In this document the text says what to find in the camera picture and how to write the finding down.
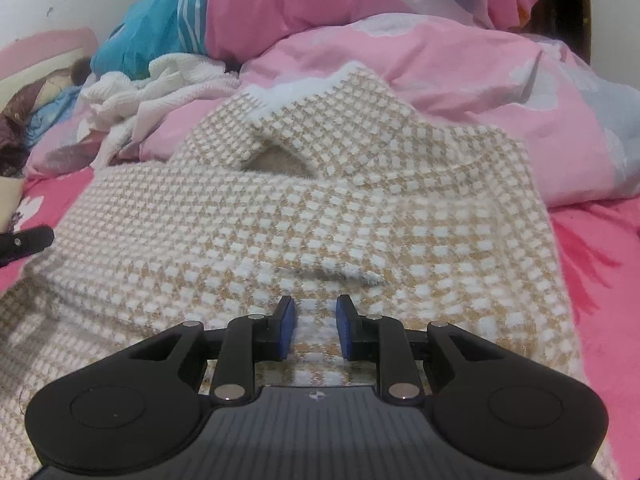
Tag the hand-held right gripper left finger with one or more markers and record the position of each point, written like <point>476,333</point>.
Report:
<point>286,327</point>

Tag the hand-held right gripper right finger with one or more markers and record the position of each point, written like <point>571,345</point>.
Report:
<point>344,327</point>

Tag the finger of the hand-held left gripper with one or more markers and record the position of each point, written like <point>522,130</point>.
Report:
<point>30,240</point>

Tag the beige checked knit cardigan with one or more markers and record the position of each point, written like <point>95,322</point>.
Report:
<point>350,220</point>

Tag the cream folded garment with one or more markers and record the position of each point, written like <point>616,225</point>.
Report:
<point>10,200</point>

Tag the brown garment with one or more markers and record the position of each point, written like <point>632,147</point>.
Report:
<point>15,125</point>

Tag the light blue printed garment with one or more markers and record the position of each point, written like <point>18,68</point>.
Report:
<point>55,110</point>

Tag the white knit garment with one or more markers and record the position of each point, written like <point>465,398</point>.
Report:
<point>150,95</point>

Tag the pink and white headboard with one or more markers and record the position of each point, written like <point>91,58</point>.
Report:
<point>45,45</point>

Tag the pink printed quilt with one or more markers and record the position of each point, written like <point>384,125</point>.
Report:
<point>450,60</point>

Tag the dark wooden door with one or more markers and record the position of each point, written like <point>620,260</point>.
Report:
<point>565,10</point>

